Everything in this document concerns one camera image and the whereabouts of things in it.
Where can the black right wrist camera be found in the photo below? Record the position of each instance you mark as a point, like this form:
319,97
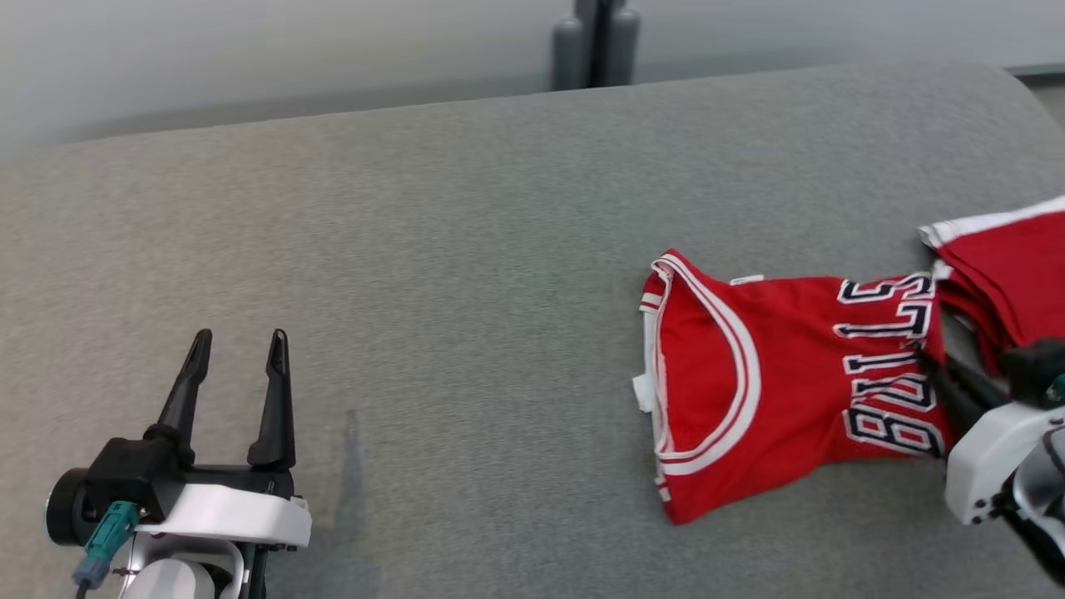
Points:
1036,366

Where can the grey fabric sofa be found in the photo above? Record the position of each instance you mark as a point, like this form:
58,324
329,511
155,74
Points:
416,249

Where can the teal right camera connector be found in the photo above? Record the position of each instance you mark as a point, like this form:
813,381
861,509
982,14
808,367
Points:
1058,393

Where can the red garment with white stripes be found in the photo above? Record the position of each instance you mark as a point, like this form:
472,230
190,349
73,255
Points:
1015,274

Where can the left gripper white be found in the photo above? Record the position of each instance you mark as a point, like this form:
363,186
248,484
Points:
233,512

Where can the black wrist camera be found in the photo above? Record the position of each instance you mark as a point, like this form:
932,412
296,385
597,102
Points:
1036,366
125,474

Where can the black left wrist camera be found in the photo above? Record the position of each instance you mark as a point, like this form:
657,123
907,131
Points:
125,474

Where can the red jersey with black lettering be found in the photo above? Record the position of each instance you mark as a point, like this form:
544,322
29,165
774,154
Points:
790,399

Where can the teal camera connector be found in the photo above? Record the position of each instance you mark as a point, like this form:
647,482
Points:
1058,393
112,532

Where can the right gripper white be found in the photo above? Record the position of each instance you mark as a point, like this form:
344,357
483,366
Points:
990,457

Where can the teal left camera connector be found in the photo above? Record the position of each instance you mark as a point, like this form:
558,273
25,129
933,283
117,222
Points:
112,532

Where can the dark grey post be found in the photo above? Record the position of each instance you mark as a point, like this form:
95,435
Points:
595,42

